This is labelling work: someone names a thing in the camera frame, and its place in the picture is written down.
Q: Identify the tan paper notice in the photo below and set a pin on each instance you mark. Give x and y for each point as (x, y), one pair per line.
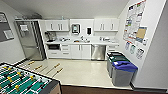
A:
(141, 34)

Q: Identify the white paper sheet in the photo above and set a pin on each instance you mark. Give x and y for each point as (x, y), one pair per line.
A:
(23, 27)

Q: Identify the stainless steel refrigerator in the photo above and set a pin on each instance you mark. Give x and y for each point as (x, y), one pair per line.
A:
(30, 40)

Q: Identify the white sink base cabinet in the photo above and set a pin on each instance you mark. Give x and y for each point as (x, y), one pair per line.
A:
(80, 51)

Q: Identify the green bin sign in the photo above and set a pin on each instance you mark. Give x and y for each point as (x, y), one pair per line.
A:
(133, 49)

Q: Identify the steel paper towel dispenser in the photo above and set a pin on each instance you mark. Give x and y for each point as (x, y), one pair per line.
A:
(75, 28)

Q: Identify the white pinned paper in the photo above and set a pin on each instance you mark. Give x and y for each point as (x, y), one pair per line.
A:
(8, 34)

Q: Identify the blue bin sign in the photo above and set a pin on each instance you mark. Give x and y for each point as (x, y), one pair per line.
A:
(127, 46)

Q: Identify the stainless steel sink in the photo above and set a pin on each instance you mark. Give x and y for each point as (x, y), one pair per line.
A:
(81, 41)

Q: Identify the grey bin sign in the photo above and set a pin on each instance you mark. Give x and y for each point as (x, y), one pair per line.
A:
(140, 53)

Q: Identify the foosball table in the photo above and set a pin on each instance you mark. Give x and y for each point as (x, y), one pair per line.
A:
(23, 81)

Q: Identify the microwave oven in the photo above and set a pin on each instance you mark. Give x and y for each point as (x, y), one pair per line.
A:
(65, 51)

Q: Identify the chrome faucet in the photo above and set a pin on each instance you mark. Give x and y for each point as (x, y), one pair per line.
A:
(82, 38)

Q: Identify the stainless steel dishwasher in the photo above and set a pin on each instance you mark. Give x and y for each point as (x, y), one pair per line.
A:
(98, 52)

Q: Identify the white wall cabinet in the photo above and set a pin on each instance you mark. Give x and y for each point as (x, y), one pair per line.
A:
(106, 25)
(56, 25)

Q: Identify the large printed wall poster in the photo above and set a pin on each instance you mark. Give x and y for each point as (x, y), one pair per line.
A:
(135, 18)

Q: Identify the grey bin blue lid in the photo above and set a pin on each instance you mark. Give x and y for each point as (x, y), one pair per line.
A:
(124, 75)

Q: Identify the black soap dispenser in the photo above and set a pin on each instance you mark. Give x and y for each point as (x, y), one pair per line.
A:
(89, 30)

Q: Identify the grey bin green lid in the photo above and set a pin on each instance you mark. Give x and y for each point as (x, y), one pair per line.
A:
(117, 58)

